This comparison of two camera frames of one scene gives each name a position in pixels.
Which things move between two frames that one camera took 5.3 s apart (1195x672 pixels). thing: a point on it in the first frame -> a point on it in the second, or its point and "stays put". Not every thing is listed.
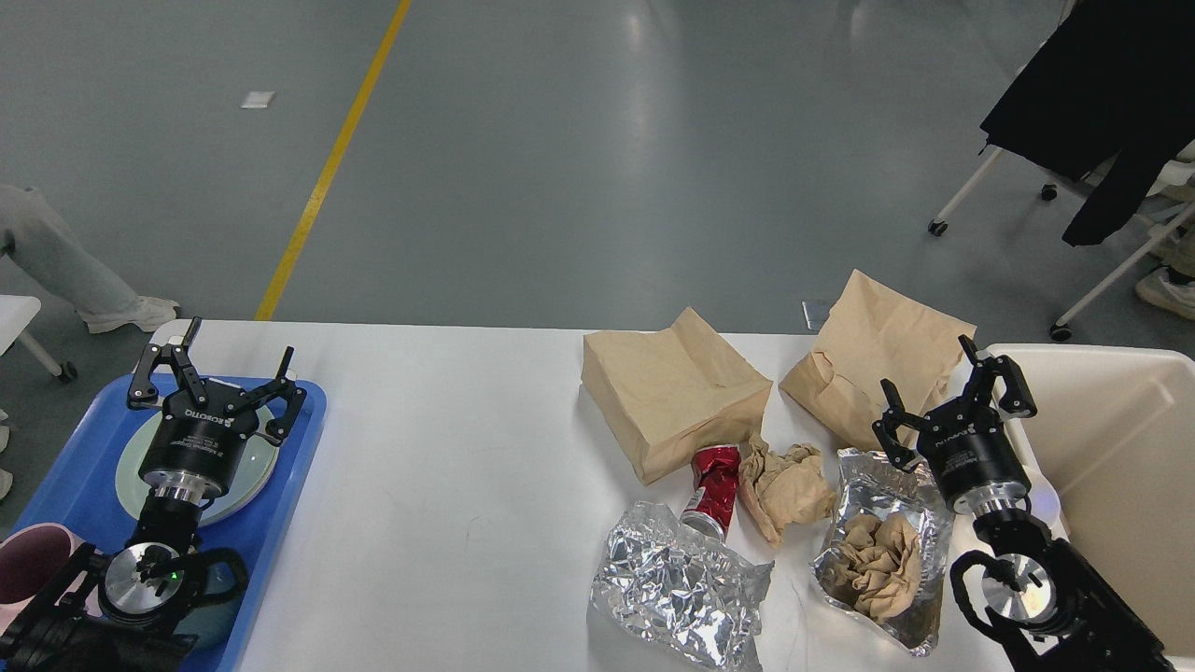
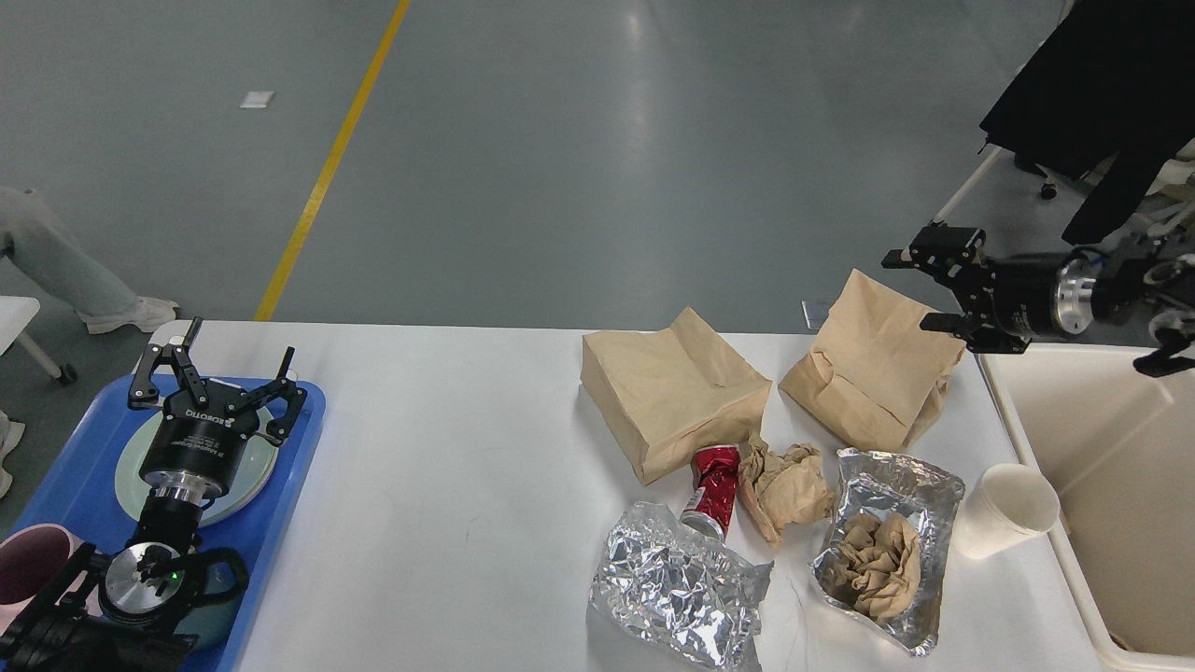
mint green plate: (250, 488) stays put
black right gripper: (968, 445) -> (1036, 295)
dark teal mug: (208, 623) stays put
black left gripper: (196, 447) stays put
